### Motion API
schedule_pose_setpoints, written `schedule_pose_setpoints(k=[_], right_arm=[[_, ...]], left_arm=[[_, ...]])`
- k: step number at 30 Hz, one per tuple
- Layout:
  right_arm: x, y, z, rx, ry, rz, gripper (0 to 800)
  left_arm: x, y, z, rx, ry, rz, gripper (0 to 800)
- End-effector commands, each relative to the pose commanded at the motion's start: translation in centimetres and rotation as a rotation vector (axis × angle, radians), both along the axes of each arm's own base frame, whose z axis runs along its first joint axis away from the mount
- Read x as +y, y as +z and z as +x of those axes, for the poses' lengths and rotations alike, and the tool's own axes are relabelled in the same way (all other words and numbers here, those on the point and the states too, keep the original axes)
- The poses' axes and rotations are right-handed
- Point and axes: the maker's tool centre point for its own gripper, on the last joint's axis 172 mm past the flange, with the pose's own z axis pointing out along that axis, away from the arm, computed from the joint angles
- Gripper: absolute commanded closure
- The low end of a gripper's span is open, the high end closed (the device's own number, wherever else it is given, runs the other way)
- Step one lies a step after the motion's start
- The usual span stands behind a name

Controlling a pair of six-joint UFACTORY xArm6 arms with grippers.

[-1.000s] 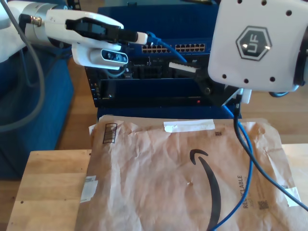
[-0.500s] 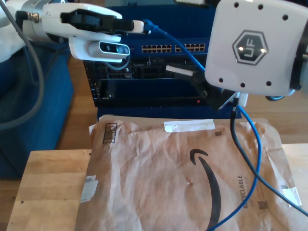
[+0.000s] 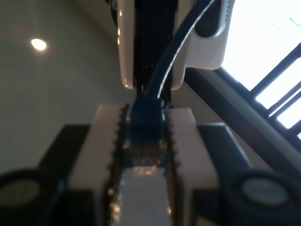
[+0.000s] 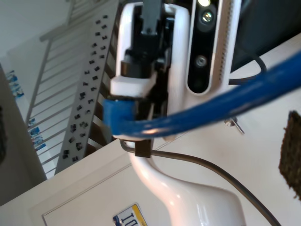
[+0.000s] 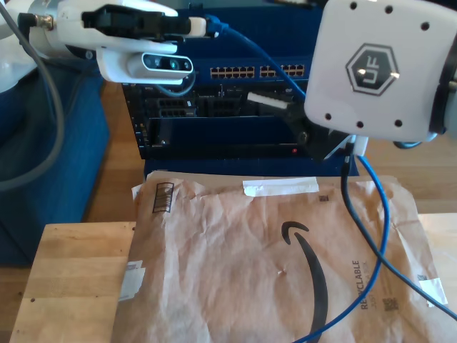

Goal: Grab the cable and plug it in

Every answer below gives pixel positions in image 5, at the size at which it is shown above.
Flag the blue network cable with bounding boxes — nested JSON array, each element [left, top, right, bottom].
[[205, 14, 392, 343]]

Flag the black rack server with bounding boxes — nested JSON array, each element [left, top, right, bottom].
[[141, 82, 311, 118]]

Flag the blue base under rack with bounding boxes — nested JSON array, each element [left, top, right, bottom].
[[144, 156, 360, 177]]

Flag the blue sofa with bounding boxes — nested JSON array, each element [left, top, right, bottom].
[[0, 53, 111, 267]]

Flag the brown paper mailer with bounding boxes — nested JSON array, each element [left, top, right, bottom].
[[110, 170, 457, 343]]

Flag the blue network switch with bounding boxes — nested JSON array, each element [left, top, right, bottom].
[[136, 0, 365, 85]]

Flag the black equipment rack frame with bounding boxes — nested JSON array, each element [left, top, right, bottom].
[[121, 0, 361, 160]]

